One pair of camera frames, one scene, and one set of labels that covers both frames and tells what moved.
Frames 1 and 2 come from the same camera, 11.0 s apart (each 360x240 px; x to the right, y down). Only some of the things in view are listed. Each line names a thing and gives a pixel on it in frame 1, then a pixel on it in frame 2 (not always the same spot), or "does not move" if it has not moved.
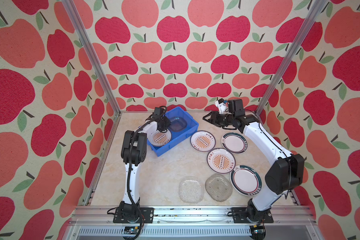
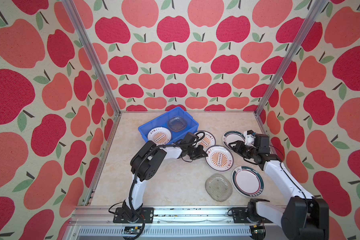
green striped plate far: (234, 142) does not move
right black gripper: (213, 118) → (238, 148)
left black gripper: (167, 122) → (199, 155)
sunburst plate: (221, 161) does not move
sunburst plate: (157, 138) does not move
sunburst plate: (203, 141) does not move
